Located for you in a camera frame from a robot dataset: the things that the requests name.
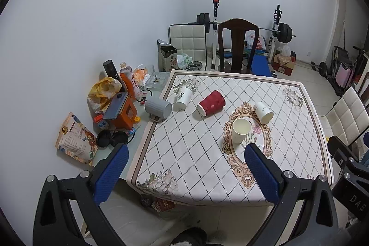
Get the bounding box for yellow plastic bag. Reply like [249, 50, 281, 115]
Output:
[87, 77, 122, 114]

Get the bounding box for dark wooden chair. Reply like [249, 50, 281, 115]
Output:
[217, 18, 260, 74]

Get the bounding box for pink suitcase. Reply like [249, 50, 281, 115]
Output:
[336, 63, 351, 89]

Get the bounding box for red packets under table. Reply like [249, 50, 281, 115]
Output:
[141, 196, 175, 212]

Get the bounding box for open cardboard box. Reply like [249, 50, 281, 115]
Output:
[272, 52, 296, 75]

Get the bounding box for orange drink bottle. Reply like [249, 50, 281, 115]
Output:
[119, 62, 141, 100]

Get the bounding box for white paper cup black print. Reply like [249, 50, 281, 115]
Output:
[172, 86, 193, 112]

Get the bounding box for black folding cart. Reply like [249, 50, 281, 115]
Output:
[332, 45, 350, 82]

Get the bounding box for red and white plastic bag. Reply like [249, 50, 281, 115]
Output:
[244, 30, 268, 50]

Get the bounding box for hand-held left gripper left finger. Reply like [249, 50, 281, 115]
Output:
[32, 144, 129, 246]

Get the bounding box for white weight bench rack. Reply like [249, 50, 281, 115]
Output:
[209, 0, 281, 70]

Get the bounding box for white and green plastic bag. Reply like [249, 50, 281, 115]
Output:
[176, 53, 193, 69]

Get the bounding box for black cylinder bottle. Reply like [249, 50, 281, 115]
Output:
[103, 60, 122, 82]

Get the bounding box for red ribbed paper cup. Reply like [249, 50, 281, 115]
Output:
[197, 90, 226, 119]

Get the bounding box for tall printed carton box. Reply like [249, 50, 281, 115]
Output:
[157, 39, 177, 72]

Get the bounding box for white paper cup floral print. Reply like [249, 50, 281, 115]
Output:
[253, 101, 274, 124]

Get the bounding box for barbell with black plates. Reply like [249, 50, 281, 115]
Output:
[188, 13, 296, 43]

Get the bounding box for black fuzzy slipper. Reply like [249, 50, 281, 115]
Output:
[170, 227, 208, 246]

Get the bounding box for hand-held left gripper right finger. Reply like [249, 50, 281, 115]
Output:
[244, 143, 339, 246]

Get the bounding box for grey ribbed mug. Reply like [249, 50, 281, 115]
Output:
[144, 98, 173, 122]

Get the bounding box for plain white paper cup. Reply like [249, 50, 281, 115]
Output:
[232, 118, 252, 144]

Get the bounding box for orange snack packet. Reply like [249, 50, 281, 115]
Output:
[132, 67, 148, 89]

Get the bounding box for blue bench pad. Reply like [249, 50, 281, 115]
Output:
[251, 55, 273, 77]

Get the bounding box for orange box with grey lid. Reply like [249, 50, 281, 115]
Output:
[103, 92, 138, 130]

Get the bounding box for black cable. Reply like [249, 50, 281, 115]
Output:
[138, 89, 153, 104]

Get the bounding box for printed diamond pattern tablecloth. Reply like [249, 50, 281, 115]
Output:
[126, 69, 335, 206]

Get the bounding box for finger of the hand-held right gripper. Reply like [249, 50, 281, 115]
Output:
[327, 136, 361, 162]

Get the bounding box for clear glass tray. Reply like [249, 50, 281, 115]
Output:
[145, 71, 171, 94]

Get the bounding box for black dumbbell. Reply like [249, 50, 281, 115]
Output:
[311, 61, 328, 74]

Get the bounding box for colourful printed snack bag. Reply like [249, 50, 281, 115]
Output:
[55, 112, 99, 166]

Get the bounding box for white padded chair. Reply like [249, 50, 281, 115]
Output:
[168, 24, 207, 71]
[317, 87, 369, 148]

